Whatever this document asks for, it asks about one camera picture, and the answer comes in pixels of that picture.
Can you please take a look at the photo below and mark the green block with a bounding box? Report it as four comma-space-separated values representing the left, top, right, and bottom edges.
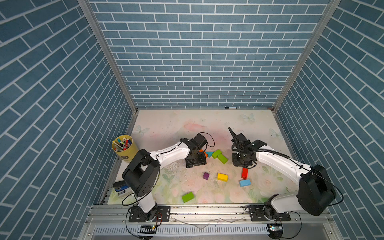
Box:
182, 192, 195, 203
217, 154, 228, 164
212, 150, 222, 159

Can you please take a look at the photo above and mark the red block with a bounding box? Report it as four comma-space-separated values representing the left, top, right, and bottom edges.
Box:
241, 168, 248, 180

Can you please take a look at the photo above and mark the yellow block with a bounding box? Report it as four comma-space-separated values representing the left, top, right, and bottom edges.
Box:
217, 173, 229, 182

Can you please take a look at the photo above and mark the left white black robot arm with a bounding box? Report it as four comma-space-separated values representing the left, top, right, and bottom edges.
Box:
122, 133, 208, 221

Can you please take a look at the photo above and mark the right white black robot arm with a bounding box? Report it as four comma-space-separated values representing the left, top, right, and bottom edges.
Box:
229, 130, 337, 220

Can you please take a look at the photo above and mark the purple cube block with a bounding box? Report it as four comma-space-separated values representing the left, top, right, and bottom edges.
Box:
203, 173, 210, 180

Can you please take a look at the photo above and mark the light blue block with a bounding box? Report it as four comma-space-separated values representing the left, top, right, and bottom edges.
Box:
239, 179, 251, 187

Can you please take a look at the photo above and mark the green block front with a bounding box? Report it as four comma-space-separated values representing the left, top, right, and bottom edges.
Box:
182, 192, 195, 203

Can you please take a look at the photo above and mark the yellow pen cup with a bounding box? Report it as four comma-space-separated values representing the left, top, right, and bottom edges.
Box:
112, 135, 139, 163

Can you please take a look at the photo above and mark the blue black stapler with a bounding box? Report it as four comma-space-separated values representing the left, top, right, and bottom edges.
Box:
113, 181, 132, 199

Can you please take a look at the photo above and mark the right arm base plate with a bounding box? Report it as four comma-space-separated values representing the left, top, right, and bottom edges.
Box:
245, 205, 291, 222

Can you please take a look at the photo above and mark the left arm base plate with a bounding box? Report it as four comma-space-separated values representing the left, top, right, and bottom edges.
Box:
128, 206, 171, 223

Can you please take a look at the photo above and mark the aluminium front rail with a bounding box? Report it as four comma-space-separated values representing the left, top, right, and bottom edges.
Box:
79, 204, 342, 240

